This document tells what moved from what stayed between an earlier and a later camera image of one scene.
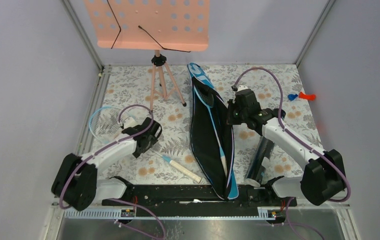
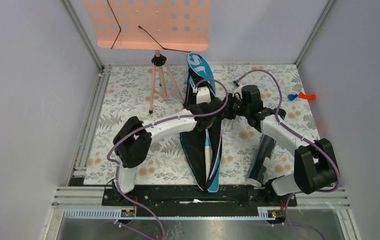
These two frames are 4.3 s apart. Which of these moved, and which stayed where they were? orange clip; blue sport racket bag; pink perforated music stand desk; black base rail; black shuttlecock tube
Moved: blue sport racket bag
Stayed: black shuttlecock tube; pink perforated music stand desk; black base rail; orange clip
